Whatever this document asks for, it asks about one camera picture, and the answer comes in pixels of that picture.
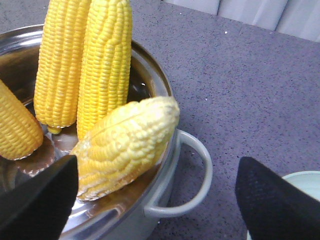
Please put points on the light green plate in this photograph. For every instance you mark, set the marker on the light green plate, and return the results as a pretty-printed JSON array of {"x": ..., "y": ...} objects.
[{"x": 302, "y": 178}]

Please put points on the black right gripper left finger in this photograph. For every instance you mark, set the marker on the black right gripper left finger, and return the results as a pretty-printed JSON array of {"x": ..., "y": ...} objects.
[{"x": 39, "y": 208}]

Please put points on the yellow corn cob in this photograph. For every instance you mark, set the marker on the yellow corn cob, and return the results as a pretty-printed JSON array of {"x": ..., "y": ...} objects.
[
  {"x": 106, "y": 62},
  {"x": 59, "y": 64},
  {"x": 20, "y": 132},
  {"x": 124, "y": 145}
]

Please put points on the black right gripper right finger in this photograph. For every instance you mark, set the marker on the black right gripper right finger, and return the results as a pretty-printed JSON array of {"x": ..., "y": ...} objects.
[{"x": 248, "y": 166}]

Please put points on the white pleated curtain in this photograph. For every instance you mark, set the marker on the white pleated curtain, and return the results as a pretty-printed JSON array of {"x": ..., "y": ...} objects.
[{"x": 298, "y": 18}]

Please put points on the grey stone countertop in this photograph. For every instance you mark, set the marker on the grey stone countertop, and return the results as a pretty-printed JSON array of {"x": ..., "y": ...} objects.
[{"x": 242, "y": 91}]

